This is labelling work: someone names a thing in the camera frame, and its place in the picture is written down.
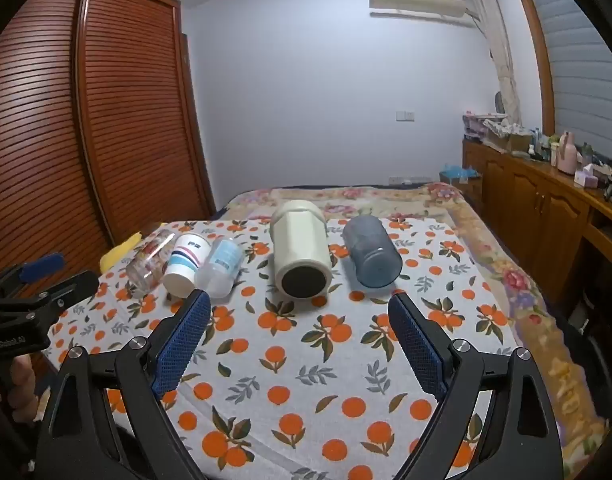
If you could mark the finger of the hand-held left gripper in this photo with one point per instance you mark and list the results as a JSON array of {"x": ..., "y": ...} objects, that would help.
[
  {"x": 66, "y": 290},
  {"x": 41, "y": 266}
]

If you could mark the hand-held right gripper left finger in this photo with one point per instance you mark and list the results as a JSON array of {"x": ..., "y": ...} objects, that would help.
[{"x": 183, "y": 345}]

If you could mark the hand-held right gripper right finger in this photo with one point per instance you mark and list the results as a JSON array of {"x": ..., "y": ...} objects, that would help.
[{"x": 418, "y": 347}]

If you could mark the translucent blue cup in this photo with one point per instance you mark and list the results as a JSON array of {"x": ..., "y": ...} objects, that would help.
[{"x": 370, "y": 250}]

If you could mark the cream insulated cup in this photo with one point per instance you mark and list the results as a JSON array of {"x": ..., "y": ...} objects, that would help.
[{"x": 298, "y": 245}]

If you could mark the white striped paper cup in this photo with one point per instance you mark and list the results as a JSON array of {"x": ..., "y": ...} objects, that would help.
[{"x": 186, "y": 260}]

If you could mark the clear glass cup red print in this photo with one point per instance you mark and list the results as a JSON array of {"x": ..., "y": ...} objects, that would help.
[{"x": 148, "y": 260}]

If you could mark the clear plastic cup blue label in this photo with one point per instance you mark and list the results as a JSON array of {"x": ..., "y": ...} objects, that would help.
[{"x": 222, "y": 265}]

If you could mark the person's left hand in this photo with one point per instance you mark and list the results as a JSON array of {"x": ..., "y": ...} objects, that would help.
[{"x": 25, "y": 385}]

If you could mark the yellow cloth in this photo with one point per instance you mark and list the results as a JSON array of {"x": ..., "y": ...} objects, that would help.
[{"x": 117, "y": 255}]

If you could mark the orange fruit print cloth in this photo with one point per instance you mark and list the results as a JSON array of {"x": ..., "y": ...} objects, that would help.
[{"x": 311, "y": 385}]

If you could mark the floral blanket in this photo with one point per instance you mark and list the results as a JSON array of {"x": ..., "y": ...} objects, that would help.
[{"x": 510, "y": 270}]

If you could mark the brown louvred wardrobe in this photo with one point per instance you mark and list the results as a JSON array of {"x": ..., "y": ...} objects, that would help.
[{"x": 126, "y": 110}]

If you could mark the blue plastic bag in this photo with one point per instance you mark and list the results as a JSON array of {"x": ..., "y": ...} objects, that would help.
[{"x": 458, "y": 174}]

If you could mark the wooden cabinet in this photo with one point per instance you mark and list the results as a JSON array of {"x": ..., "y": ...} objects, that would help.
[{"x": 535, "y": 195}]

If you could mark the cardboard box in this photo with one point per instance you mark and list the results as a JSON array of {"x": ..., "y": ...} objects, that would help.
[{"x": 508, "y": 137}]

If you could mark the tissue box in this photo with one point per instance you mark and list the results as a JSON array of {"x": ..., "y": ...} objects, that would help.
[{"x": 587, "y": 176}]

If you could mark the pink bottle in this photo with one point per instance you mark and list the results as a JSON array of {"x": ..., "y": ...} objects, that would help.
[{"x": 568, "y": 155}]

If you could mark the cream curtain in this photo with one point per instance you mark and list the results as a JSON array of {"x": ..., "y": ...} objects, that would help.
[{"x": 500, "y": 50}]

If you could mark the window blinds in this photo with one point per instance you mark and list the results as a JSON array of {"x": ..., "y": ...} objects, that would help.
[{"x": 580, "y": 70}]

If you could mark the white wall switch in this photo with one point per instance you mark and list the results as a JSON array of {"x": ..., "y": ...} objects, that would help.
[{"x": 405, "y": 115}]

